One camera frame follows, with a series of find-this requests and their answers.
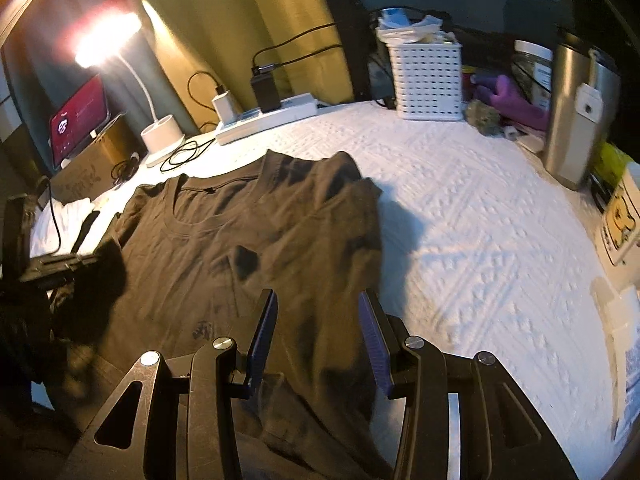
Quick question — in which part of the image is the dark brown t-shirt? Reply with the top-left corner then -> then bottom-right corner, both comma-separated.
47,151 -> 392,479

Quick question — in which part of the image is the brown cardboard box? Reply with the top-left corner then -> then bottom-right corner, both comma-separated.
51,114 -> 148,204

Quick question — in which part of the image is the red screen tablet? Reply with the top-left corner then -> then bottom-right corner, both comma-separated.
49,74 -> 110,168

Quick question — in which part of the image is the white textured bedspread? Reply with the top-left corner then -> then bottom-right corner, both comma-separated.
29,100 -> 640,480

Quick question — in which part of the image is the white cartoon mug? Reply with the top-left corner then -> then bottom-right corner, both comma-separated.
600,162 -> 639,266

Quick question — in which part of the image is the white charger plug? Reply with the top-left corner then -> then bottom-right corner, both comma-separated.
212,90 -> 242,126

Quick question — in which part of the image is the white desk lamp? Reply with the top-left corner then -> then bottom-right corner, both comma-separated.
74,11 -> 186,167

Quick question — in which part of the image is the black power adapter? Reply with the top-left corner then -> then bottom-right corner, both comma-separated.
250,64 -> 281,114

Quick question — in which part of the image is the white power strip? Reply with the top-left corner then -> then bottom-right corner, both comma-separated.
215,93 -> 318,145

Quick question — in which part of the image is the yellow curtain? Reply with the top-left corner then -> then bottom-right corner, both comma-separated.
128,0 -> 355,136

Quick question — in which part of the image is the purple plush toy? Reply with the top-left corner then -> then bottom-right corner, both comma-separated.
474,74 -> 549,131

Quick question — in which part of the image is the stainless steel tumbler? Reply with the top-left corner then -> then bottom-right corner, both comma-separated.
542,27 -> 620,190

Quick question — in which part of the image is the white perforated basket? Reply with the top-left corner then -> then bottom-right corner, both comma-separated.
388,42 -> 462,122

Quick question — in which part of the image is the clear glass jar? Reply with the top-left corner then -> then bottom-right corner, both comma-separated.
511,40 -> 553,112

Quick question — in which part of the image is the black coiled cable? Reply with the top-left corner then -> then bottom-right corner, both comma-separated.
158,136 -> 217,174

